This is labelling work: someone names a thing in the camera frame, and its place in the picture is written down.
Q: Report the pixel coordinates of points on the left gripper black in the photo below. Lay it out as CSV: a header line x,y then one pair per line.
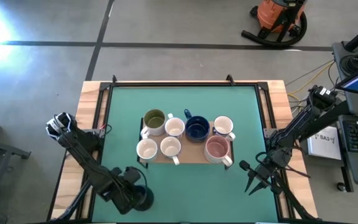
x,y
123,193

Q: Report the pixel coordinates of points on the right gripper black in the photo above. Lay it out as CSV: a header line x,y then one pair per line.
x,y
267,174

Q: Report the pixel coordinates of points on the navy blue mug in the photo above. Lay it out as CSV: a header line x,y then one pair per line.
x,y
196,129
148,199

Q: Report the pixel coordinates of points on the plain white mug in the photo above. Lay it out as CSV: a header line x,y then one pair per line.
x,y
147,150

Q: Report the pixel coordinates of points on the large pink mug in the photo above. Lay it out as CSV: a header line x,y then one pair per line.
x,y
217,148

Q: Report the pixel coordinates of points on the white mug blue floral print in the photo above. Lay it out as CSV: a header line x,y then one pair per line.
x,y
223,125

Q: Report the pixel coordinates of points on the white mug olive inside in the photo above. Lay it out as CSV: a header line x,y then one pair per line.
x,y
154,122

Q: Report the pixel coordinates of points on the white mug red lattice print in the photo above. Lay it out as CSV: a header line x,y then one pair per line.
x,y
175,127

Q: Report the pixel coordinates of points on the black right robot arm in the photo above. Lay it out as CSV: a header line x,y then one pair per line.
x,y
300,124

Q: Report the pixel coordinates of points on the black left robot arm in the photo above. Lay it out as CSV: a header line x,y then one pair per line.
x,y
82,155

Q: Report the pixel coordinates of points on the green table mat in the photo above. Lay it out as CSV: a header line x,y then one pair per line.
x,y
182,193

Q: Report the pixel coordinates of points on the white printed booklet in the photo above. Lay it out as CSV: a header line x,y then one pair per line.
x,y
323,146

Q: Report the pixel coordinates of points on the black caster wheel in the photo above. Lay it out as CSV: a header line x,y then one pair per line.
x,y
341,186

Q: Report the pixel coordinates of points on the black diagonal support bar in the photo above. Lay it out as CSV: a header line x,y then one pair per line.
x,y
337,113

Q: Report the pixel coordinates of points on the orange shop vacuum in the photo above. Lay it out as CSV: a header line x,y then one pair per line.
x,y
269,15

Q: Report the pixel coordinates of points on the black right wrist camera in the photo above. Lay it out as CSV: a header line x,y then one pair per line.
x,y
244,165

